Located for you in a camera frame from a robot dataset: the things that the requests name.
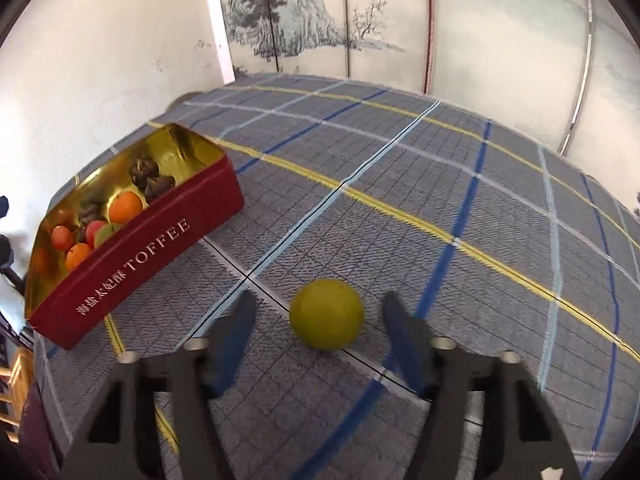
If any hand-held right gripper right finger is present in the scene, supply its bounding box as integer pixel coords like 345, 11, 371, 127
382, 291, 583, 480

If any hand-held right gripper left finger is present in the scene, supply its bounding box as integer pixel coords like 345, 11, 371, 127
59, 289, 258, 480

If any green round fruit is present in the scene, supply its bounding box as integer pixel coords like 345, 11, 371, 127
289, 278, 366, 352
95, 223, 121, 250

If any red and gold tin box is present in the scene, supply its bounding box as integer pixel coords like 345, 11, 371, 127
25, 122, 246, 352

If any large orange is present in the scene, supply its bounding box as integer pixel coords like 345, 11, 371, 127
109, 191, 144, 225

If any small orange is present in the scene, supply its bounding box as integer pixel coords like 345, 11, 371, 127
65, 242, 94, 271

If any red round fruit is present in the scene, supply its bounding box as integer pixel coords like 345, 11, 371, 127
85, 220, 108, 248

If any grey plaid tablecloth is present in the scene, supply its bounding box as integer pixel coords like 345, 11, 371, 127
32, 72, 640, 480

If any small red fruit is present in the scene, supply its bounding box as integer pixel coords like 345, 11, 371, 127
51, 225, 74, 252

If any dark red cloth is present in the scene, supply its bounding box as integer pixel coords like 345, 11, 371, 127
17, 380, 61, 480

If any wooden chair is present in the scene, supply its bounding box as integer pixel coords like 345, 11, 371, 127
0, 310, 37, 443

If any landscape painted folding screen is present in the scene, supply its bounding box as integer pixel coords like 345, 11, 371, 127
200, 0, 640, 211

